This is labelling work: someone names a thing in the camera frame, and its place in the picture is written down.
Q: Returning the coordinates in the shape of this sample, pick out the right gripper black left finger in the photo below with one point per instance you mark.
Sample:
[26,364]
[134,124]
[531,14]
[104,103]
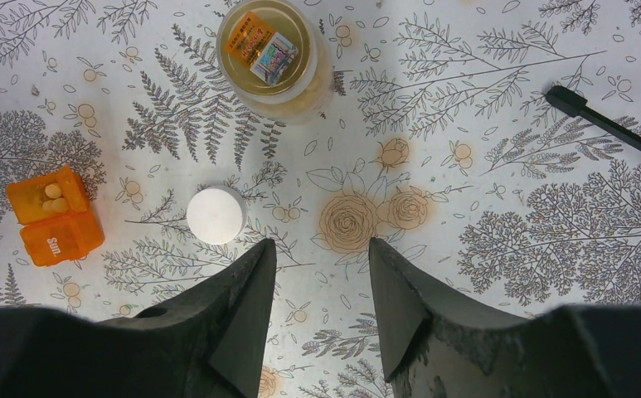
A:
[208,341]

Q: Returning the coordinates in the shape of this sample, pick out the floral patterned mat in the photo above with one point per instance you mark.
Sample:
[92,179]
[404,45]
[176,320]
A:
[438,140]

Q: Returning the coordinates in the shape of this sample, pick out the microphone on black stand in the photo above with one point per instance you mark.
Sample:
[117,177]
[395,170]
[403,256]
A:
[574,105]

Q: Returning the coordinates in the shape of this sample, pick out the clear pill bottle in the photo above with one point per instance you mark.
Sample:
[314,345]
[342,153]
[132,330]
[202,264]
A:
[277,63]

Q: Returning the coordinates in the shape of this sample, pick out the orange pill organizer box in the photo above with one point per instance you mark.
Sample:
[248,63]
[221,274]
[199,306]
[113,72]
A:
[58,221]

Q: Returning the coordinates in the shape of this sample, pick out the white bottle cap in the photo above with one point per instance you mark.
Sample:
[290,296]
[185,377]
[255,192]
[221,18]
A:
[216,215]

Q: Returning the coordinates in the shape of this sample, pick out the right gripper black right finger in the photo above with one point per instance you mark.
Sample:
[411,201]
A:
[438,342]

